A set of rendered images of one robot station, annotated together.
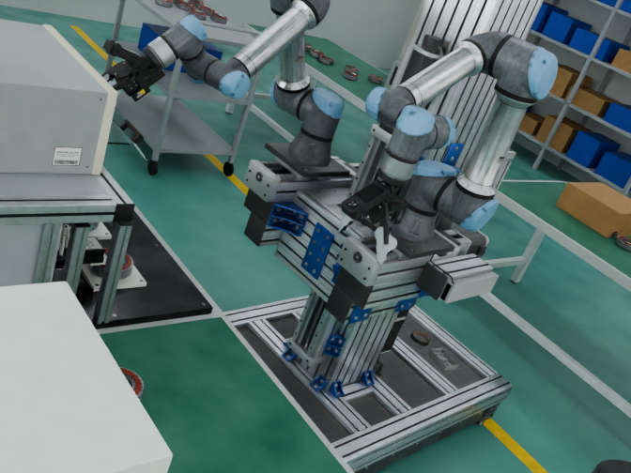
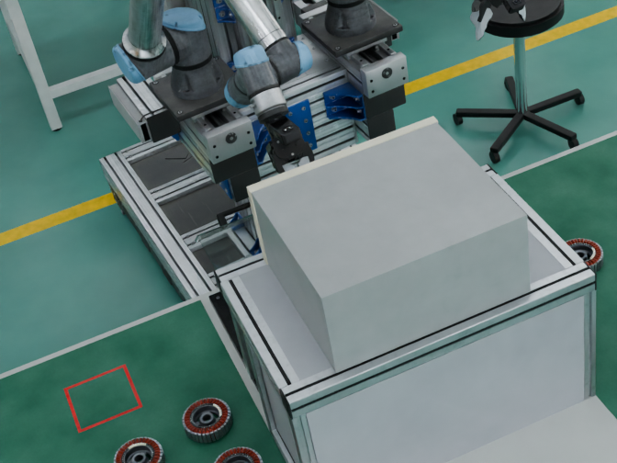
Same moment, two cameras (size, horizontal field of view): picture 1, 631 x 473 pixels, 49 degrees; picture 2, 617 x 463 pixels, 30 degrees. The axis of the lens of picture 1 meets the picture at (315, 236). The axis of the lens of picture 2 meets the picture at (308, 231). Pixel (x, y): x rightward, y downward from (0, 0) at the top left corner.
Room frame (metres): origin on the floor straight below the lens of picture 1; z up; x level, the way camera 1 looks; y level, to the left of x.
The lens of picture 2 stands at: (0.66, 2.42, 2.74)
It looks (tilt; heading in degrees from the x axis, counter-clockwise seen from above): 39 degrees down; 301
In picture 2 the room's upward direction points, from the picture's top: 11 degrees counter-clockwise
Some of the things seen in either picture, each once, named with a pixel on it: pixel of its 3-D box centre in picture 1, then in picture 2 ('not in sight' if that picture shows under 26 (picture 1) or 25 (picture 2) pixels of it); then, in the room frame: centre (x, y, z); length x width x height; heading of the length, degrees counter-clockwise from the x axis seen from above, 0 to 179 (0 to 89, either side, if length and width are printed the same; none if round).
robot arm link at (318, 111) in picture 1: (322, 112); (183, 35); (2.31, 0.13, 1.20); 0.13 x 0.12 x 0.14; 61
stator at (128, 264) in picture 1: (111, 263); not in sight; (1.59, 0.49, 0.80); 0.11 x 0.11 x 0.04
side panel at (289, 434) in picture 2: not in sight; (286, 423); (1.61, 1.09, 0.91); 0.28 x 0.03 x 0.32; 136
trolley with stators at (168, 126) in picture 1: (180, 77); not in sight; (4.40, 1.19, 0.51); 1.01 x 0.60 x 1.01; 46
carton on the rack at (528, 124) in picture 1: (533, 124); not in sight; (8.01, -1.86, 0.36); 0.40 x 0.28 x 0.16; 138
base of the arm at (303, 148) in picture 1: (313, 144); (194, 70); (2.30, 0.12, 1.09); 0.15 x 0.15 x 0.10
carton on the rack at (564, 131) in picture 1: (563, 134); not in sight; (7.74, -2.14, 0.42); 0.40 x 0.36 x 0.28; 137
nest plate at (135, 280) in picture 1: (110, 271); not in sight; (1.59, 0.49, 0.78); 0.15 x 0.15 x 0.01; 46
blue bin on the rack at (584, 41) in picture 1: (599, 46); not in sight; (7.80, -2.06, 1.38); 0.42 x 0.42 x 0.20; 45
